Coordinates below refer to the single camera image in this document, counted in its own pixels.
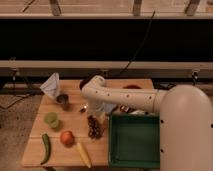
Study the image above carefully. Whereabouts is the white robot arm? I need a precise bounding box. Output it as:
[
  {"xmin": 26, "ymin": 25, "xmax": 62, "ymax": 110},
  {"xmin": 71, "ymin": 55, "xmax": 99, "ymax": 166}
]
[{"xmin": 80, "ymin": 75, "xmax": 213, "ymax": 171}]

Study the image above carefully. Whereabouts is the green plastic cup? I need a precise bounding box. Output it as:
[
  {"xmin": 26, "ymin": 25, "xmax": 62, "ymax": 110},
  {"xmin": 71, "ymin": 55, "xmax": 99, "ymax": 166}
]
[{"xmin": 44, "ymin": 112, "xmax": 60, "ymax": 129}]

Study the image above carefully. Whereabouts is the black cable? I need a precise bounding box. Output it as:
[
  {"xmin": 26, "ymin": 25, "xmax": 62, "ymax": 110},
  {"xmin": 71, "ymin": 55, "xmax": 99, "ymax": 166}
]
[{"xmin": 116, "ymin": 9, "xmax": 157, "ymax": 77}]

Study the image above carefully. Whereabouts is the white black small object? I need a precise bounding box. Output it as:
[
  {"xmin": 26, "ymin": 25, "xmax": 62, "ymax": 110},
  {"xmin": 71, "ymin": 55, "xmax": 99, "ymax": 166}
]
[{"xmin": 130, "ymin": 110, "xmax": 149, "ymax": 115}]

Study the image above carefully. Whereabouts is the red apple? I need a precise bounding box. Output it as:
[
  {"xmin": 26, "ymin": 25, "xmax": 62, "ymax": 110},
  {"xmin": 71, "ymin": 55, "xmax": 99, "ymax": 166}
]
[{"xmin": 60, "ymin": 131, "xmax": 75, "ymax": 146}]

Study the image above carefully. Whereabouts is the metal spoon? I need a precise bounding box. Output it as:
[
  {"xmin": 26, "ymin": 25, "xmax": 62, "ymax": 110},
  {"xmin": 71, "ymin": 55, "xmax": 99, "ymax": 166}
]
[{"xmin": 79, "ymin": 106, "xmax": 87, "ymax": 113}]

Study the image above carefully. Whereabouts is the small metal cup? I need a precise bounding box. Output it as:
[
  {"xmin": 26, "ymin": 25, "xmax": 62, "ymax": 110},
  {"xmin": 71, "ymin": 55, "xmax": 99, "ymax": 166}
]
[{"xmin": 56, "ymin": 94, "xmax": 69, "ymax": 110}]

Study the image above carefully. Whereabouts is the dark maroon bowl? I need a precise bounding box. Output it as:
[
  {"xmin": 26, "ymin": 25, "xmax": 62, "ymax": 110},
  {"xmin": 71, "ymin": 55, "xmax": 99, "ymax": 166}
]
[{"xmin": 79, "ymin": 79, "xmax": 91, "ymax": 90}]

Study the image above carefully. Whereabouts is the green chili pepper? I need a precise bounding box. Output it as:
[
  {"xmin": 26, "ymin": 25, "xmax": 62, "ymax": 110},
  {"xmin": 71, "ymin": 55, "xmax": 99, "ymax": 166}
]
[{"xmin": 40, "ymin": 134, "xmax": 51, "ymax": 165}]

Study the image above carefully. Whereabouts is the dark purple grape bunch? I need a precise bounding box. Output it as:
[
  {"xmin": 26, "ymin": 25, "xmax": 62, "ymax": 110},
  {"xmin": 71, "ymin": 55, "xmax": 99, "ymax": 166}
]
[{"xmin": 87, "ymin": 115, "xmax": 102, "ymax": 139}]

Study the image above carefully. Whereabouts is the blue sponge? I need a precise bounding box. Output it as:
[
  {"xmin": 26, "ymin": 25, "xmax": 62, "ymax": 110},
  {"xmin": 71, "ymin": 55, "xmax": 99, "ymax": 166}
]
[{"xmin": 103, "ymin": 103, "xmax": 117, "ymax": 115}]

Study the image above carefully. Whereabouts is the white folded cloth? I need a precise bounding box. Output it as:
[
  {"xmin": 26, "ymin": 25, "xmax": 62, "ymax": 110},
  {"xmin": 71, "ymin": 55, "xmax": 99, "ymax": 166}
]
[{"xmin": 40, "ymin": 73, "xmax": 60, "ymax": 99}]

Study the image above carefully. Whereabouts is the green tray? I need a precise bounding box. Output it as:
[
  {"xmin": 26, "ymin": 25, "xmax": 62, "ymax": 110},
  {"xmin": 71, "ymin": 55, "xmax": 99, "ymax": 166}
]
[{"xmin": 108, "ymin": 114, "xmax": 160, "ymax": 169}]

